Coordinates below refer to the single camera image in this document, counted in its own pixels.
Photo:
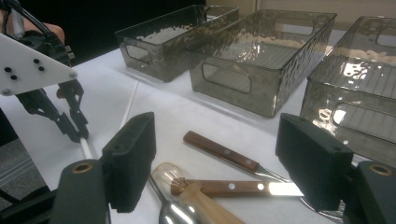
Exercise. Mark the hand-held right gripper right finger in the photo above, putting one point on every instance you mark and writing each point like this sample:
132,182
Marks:
314,161

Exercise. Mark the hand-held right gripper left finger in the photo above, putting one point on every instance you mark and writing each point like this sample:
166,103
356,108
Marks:
130,161

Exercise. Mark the metal spoon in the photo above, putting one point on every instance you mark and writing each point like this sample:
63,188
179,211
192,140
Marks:
177,214

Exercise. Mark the translucent beige plastic spoon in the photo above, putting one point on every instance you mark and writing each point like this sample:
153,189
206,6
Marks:
202,205

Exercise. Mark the smoky clear plastic bin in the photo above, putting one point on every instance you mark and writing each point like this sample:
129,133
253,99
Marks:
358,81
236,93
165,59

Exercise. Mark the white table cover sheet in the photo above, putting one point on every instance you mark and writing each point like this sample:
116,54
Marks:
186,121

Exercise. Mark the black curtain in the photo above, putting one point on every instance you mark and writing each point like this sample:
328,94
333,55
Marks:
109,18

